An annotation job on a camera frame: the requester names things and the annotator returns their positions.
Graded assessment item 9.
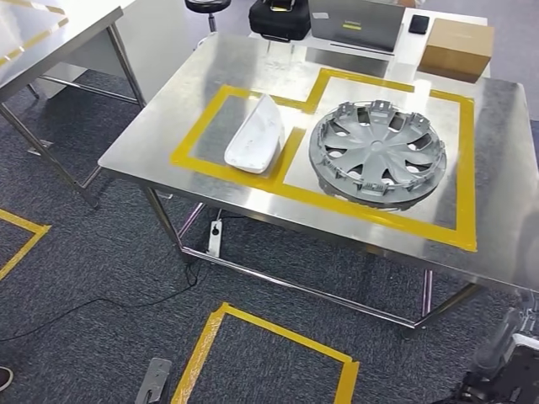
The stainless steel workbench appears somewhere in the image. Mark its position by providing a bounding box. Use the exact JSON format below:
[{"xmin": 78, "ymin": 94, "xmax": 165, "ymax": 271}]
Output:
[
  {"xmin": 0, "ymin": 0, "xmax": 146, "ymax": 210},
  {"xmin": 97, "ymin": 32, "xmax": 539, "ymax": 341}
]

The large yellow tape rectangle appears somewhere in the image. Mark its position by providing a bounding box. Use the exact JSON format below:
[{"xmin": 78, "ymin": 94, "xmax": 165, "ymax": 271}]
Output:
[{"xmin": 282, "ymin": 66, "xmax": 479, "ymax": 253}]

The silver plastic wheel hubcap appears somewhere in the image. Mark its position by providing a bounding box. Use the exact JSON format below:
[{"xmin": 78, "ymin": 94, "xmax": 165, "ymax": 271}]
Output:
[{"xmin": 308, "ymin": 98, "xmax": 448, "ymax": 212}]

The black phone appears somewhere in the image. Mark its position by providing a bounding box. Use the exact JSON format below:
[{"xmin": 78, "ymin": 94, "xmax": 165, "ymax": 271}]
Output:
[{"xmin": 408, "ymin": 14, "xmax": 431, "ymax": 36}]

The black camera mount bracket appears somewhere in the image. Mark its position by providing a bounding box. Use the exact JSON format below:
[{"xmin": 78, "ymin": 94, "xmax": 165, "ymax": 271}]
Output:
[{"xmin": 457, "ymin": 346, "xmax": 539, "ymax": 404}]

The black bag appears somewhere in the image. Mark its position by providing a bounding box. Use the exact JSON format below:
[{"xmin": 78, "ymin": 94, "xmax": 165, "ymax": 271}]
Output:
[{"xmin": 248, "ymin": 0, "xmax": 312, "ymax": 44}]

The white plastic car part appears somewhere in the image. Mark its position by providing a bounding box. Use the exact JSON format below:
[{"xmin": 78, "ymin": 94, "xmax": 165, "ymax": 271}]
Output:
[{"xmin": 223, "ymin": 93, "xmax": 286, "ymax": 176}]

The brown cardboard box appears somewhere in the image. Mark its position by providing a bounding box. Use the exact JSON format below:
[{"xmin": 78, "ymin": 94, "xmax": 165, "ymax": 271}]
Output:
[{"xmin": 417, "ymin": 18, "xmax": 496, "ymax": 85}]

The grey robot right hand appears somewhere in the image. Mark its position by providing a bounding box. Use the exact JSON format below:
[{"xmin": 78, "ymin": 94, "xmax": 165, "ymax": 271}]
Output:
[{"xmin": 473, "ymin": 292, "xmax": 539, "ymax": 375}]

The black floor cable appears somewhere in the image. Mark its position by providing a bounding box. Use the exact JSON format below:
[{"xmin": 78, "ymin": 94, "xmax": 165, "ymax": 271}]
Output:
[{"xmin": 0, "ymin": 260, "xmax": 202, "ymax": 344}]

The white desk with laptop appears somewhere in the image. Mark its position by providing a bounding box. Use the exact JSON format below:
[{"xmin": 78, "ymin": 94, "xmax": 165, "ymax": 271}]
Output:
[{"xmin": 248, "ymin": 6, "xmax": 491, "ymax": 80}]

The grey floor outlet plate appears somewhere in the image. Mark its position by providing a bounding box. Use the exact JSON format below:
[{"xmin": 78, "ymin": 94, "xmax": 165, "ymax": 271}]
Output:
[{"xmin": 26, "ymin": 138, "xmax": 54, "ymax": 158}]

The grey laptop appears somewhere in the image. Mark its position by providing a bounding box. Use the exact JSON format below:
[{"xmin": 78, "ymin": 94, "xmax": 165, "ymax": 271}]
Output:
[{"xmin": 308, "ymin": 0, "xmax": 406, "ymax": 56}]

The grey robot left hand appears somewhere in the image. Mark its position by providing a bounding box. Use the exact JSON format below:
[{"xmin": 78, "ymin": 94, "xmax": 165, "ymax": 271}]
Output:
[{"xmin": 134, "ymin": 357, "xmax": 173, "ymax": 404}]

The small yellow tape rectangle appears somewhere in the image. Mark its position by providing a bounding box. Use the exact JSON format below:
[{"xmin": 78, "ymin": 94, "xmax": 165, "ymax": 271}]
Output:
[{"xmin": 169, "ymin": 83, "xmax": 307, "ymax": 194}]

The black round stool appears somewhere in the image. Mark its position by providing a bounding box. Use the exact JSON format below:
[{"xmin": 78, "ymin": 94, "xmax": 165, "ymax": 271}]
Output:
[{"xmin": 183, "ymin": 0, "xmax": 232, "ymax": 35}]

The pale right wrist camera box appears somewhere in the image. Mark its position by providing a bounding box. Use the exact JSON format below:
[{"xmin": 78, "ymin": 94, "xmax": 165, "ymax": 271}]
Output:
[{"xmin": 510, "ymin": 332, "xmax": 539, "ymax": 354}]

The white power strip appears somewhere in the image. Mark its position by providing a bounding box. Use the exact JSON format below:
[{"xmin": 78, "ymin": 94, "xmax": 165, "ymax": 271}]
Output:
[{"xmin": 207, "ymin": 218, "xmax": 223, "ymax": 259}]

